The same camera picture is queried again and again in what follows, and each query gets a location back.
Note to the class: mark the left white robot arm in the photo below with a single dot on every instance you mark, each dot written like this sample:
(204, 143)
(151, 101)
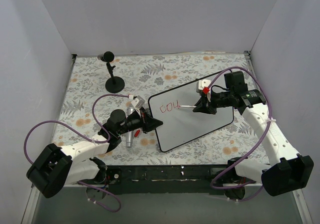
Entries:
(57, 166)

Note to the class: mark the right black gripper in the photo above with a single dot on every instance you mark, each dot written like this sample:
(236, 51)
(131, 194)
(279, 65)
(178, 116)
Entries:
(210, 102)

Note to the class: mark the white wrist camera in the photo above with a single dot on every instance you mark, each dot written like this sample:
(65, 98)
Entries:
(202, 86)
(138, 102)

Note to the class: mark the floral table mat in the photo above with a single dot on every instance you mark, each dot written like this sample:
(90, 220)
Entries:
(86, 106)

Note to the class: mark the white whiteboard black frame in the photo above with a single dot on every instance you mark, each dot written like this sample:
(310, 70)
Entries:
(182, 125)

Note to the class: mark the silver microphone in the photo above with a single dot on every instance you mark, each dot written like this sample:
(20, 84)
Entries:
(129, 135)

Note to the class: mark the black microphone stand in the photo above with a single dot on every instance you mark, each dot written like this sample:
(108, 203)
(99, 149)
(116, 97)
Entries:
(114, 84)

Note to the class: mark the red white marker pen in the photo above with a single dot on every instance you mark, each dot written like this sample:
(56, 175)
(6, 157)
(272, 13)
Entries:
(186, 106)

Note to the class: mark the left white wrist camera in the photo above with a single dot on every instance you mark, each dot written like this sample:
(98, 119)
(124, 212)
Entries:
(138, 102)

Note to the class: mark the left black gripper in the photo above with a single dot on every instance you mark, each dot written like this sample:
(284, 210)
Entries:
(144, 120)

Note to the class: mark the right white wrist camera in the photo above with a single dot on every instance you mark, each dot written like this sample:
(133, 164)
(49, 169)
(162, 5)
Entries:
(202, 86)

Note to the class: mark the black base bar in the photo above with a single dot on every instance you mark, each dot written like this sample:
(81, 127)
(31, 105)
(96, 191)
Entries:
(159, 179)

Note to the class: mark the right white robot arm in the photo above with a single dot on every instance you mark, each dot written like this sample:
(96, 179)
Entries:
(273, 161)

